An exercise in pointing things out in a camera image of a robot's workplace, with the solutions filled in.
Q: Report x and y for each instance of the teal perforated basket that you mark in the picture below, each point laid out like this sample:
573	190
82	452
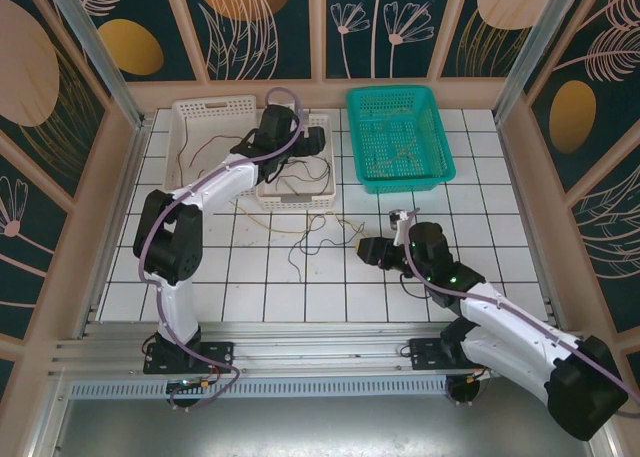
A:
410	186

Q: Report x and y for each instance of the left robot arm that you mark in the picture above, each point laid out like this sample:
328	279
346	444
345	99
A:
175	237

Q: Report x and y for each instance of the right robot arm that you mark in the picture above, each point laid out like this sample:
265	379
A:
510	317

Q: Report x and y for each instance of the large white perforated basket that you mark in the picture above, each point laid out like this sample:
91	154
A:
200	127

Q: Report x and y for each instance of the small white perforated basket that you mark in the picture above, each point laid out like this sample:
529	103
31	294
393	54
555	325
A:
300	202

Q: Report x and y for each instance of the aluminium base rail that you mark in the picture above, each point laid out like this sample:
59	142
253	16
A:
320	349

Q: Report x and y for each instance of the aluminium side rail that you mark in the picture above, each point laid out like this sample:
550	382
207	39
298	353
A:
555	312
92	317

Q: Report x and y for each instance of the aluminium frame post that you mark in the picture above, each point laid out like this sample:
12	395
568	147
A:
540	52
97	52

